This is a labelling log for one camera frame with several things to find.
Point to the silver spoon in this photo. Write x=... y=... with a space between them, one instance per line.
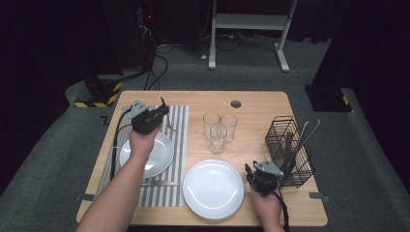
x=312 y=128

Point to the clear drinking glass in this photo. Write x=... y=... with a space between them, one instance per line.
x=218 y=141
x=210 y=122
x=230 y=127

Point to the white plate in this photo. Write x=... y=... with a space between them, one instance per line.
x=212 y=190
x=162 y=154

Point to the grey metal utensil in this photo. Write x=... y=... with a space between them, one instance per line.
x=287 y=145

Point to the grey tape strip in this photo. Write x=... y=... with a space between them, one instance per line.
x=84 y=197
x=317 y=195

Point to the grey striped placemat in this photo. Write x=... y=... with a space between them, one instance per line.
x=180 y=154

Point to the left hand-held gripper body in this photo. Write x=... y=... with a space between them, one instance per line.
x=145 y=121

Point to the person's left hand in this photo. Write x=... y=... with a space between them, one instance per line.
x=143 y=143

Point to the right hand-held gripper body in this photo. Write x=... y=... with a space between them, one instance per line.
x=265 y=180

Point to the white metal stand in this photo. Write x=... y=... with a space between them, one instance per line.
x=251 y=22

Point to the metal knife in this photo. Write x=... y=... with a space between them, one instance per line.
x=161 y=183

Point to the dark equipment rack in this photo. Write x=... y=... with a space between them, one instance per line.
x=146 y=32

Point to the black yellow striped base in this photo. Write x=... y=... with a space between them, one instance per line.
x=103 y=92

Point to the grey table grommet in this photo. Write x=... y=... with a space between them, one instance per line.
x=236 y=103

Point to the dark stand base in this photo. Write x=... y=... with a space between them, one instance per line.
x=327 y=100

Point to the person's right hand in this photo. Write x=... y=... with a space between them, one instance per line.
x=267 y=208

